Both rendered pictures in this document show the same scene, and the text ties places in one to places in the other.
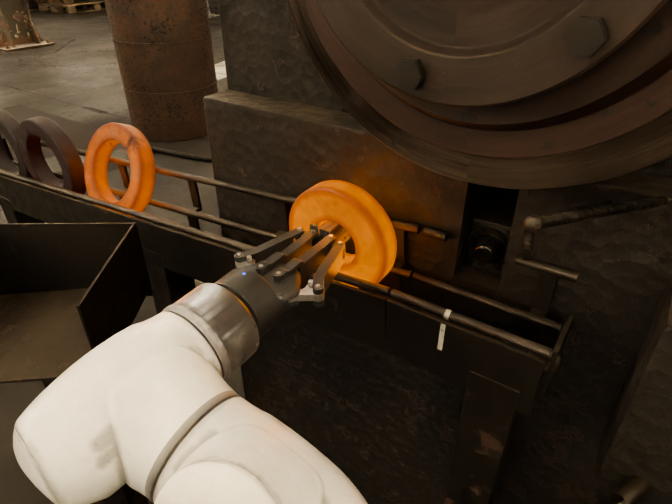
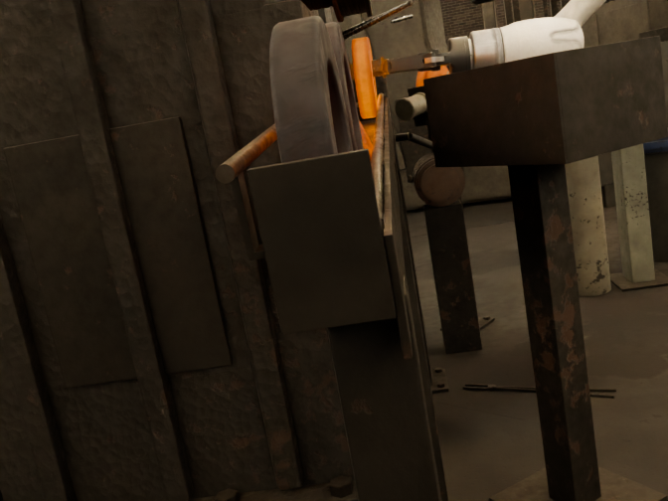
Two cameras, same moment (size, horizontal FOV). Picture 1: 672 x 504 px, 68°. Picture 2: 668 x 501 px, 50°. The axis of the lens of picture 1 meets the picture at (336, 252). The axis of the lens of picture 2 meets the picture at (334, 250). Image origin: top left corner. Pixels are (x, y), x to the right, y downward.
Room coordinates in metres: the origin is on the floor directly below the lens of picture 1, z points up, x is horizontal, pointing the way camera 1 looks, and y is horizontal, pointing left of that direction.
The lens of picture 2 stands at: (1.34, 1.21, 0.70)
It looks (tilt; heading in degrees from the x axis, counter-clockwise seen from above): 11 degrees down; 243
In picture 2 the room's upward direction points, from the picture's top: 10 degrees counter-clockwise
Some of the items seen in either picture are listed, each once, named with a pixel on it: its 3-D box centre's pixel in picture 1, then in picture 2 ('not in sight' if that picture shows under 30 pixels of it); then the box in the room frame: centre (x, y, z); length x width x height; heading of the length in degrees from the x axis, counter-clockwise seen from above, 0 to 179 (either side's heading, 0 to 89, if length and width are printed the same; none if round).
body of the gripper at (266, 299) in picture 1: (260, 291); (445, 59); (0.44, 0.08, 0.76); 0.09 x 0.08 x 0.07; 146
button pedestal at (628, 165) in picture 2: not in sight; (630, 186); (-0.51, -0.30, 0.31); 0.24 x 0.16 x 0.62; 56
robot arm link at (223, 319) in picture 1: (212, 331); (483, 54); (0.38, 0.12, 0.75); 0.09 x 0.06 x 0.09; 56
